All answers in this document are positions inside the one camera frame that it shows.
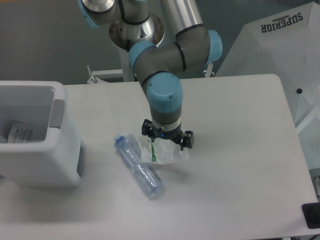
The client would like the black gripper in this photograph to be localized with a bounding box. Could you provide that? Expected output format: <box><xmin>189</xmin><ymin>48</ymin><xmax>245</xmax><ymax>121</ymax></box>
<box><xmin>141</xmin><ymin>119</ymin><xmax>194</xmax><ymax>151</ymax></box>

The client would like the clear plastic bag green stripe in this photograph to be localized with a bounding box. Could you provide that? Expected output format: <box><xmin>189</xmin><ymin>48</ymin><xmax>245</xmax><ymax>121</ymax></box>
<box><xmin>128</xmin><ymin>133</ymin><xmax>190</xmax><ymax>165</ymax></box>

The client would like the crushed clear plastic bottle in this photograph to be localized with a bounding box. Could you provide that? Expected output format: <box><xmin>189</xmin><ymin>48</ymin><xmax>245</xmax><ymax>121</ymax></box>
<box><xmin>113</xmin><ymin>133</ymin><xmax>164</xmax><ymax>200</ymax></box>

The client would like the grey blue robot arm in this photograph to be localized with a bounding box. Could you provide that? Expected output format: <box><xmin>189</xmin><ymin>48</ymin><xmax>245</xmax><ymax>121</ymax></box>
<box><xmin>78</xmin><ymin>0</ymin><xmax>223</xmax><ymax>149</ymax></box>

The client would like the white plastic trash can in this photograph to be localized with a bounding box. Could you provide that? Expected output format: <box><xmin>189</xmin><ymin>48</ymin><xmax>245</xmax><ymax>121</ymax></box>
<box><xmin>0</xmin><ymin>80</ymin><xmax>85</xmax><ymax>188</ymax></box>

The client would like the white printed paper trash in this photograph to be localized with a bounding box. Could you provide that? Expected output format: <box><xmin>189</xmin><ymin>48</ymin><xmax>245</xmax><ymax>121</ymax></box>
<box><xmin>7</xmin><ymin>121</ymin><xmax>33</xmax><ymax>144</ymax></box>

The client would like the white umbrella with lettering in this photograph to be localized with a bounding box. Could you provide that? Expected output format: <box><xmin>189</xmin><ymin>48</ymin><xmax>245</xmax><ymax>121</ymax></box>
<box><xmin>216</xmin><ymin>2</ymin><xmax>320</xmax><ymax>126</ymax></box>

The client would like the black device at table edge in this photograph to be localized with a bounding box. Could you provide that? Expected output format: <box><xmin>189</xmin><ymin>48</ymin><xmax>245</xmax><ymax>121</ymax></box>
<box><xmin>301</xmin><ymin>202</ymin><xmax>320</xmax><ymax>229</ymax></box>

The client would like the white metal base bracket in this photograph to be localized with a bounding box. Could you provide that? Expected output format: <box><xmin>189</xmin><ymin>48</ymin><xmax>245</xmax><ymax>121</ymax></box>
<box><xmin>86</xmin><ymin>63</ymin><xmax>216</xmax><ymax>84</ymax></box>

